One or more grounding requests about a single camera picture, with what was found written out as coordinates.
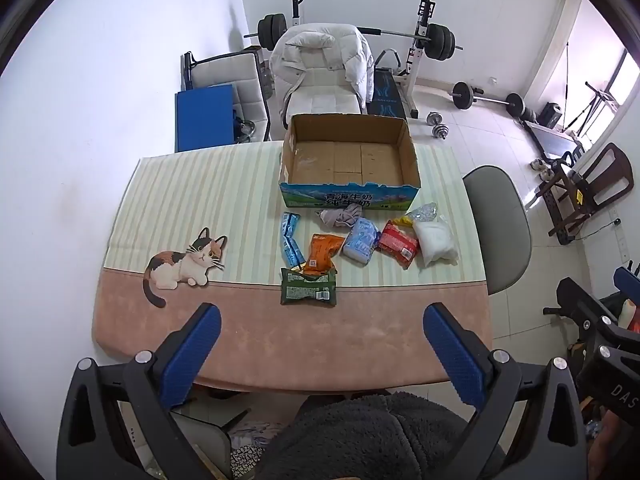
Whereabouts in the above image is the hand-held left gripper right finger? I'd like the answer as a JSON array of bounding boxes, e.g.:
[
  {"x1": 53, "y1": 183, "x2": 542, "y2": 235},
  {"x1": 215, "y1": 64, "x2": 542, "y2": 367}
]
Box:
[{"x1": 422, "y1": 302, "x2": 588, "y2": 480}]

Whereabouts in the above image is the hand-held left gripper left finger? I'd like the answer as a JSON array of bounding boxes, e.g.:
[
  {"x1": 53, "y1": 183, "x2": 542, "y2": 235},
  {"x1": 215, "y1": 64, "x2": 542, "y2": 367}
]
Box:
[{"x1": 56, "y1": 302, "x2": 223, "y2": 480}]

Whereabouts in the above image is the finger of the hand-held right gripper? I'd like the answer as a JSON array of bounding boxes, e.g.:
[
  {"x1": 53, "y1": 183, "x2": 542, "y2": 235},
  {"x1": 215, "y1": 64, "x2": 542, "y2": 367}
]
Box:
[
  {"x1": 614, "y1": 266, "x2": 640, "y2": 295},
  {"x1": 542, "y1": 277, "x2": 621, "y2": 333}
]

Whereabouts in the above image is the green snack packet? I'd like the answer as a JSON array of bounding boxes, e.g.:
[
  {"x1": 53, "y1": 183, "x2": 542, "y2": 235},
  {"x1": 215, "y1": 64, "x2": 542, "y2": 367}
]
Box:
[{"x1": 279, "y1": 266, "x2": 338, "y2": 307}]

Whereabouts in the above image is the light blue tissue pack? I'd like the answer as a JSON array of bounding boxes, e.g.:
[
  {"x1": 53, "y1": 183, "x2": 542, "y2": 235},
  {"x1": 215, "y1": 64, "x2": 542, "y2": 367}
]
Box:
[{"x1": 341, "y1": 218, "x2": 381, "y2": 264}]

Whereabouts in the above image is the long blue snack packet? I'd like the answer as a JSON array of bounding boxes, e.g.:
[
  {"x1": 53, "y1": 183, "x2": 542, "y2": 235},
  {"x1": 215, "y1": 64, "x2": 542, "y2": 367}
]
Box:
[{"x1": 280, "y1": 211, "x2": 307, "y2": 268}]

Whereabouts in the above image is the orange snack packet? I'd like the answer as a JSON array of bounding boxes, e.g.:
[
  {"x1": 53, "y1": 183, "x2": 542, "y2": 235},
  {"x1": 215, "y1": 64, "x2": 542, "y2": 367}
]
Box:
[{"x1": 302, "y1": 233, "x2": 346, "y2": 277}]

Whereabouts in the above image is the cardboard box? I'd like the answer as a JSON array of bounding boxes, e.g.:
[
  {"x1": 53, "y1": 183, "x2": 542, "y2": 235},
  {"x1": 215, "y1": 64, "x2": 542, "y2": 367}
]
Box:
[{"x1": 277, "y1": 113, "x2": 422, "y2": 211}]

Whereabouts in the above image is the person's right hand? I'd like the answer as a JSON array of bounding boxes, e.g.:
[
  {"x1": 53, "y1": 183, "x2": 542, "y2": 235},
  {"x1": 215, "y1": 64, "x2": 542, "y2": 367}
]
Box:
[{"x1": 587, "y1": 407, "x2": 640, "y2": 480}]

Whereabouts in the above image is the brown wooden chair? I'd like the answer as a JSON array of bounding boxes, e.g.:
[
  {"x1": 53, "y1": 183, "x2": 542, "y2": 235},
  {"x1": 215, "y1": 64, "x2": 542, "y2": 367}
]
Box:
[{"x1": 540, "y1": 142, "x2": 635, "y2": 246}]

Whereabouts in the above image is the white plastic bag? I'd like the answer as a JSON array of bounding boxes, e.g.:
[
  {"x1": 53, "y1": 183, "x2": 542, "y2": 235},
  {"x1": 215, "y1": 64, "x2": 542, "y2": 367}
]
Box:
[{"x1": 411, "y1": 215, "x2": 460, "y2": 266}]

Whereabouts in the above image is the grey round chair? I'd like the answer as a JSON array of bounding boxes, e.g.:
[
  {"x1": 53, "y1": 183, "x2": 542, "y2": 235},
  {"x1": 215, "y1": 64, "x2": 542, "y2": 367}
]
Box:
[{"x1": 462, "y1": 166, "x2": 532, "y2": 296}]

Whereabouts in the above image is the red snack packet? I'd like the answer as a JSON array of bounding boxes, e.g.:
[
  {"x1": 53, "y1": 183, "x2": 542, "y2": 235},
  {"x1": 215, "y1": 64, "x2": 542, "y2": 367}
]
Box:
[{"x1": 376, "y1": 221, "x2": 420, "y2": 269}]

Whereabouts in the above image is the cat print striped tablecloth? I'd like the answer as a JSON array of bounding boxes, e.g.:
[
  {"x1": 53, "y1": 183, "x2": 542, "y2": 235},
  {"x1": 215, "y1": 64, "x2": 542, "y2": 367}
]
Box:
[{"x1": 91, "y1": 141, "x2": 493, "y2": 393}]

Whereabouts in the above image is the black tripod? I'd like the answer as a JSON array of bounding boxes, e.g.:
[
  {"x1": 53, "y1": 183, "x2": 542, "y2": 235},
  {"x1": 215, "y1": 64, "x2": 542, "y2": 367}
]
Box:
[{"x1": 565, "y1": 82, "x2": 617, "y2": 136}]

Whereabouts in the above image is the grey crumpled packet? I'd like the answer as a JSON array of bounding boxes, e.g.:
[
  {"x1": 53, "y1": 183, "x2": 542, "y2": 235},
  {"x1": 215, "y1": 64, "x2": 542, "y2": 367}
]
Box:
[{"x1": 315, "y1": 203, "x2": 363, "y2": 228}]

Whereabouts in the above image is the chrome dumbbell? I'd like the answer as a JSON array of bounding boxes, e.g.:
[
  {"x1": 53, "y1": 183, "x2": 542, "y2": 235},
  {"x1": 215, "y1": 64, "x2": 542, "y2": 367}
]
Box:
[{"x1": 426, "y1": 112, "x2": 451, "y2": 139}]

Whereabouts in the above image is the floor barbell with black plates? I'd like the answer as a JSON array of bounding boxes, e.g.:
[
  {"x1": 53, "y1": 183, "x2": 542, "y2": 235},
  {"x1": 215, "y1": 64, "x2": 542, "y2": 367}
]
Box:
[{"x1": 452, "y1": 81, "x2": 526, "y2": 117}]

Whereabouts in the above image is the black blue weight bench pad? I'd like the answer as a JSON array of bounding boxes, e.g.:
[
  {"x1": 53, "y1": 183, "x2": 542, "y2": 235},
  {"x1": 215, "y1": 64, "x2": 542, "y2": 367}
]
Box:
[{"x1": 370, "y1": 67, "x2": 408, "y2": 117}]

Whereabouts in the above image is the white office chair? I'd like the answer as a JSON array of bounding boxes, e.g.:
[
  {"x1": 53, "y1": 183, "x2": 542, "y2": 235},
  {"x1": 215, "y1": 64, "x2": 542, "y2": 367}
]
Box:
[{"x1": 282, "y1": 82, "x2": 371, "y2": 131}]

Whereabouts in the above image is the white cushioned folding chair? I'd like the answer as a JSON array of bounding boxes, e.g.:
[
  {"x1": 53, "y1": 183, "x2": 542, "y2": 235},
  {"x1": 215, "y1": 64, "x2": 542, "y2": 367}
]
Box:
[{"x1": 181, "y1": 50, "x2": 273, "y2": 142}]

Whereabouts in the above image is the racked barbell with black plates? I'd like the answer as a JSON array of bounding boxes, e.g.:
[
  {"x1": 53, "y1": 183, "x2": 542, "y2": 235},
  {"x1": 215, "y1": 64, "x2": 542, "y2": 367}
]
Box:
[{"x1": 244, "y1": 12, "x2": 463, "y2": 61}]

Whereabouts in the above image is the white down jacket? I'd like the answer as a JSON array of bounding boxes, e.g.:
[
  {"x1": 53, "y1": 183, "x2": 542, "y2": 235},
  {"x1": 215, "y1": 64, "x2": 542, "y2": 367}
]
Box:
[{"x1": 270, "y1": 24, "x2": 376, "y2": 111}]

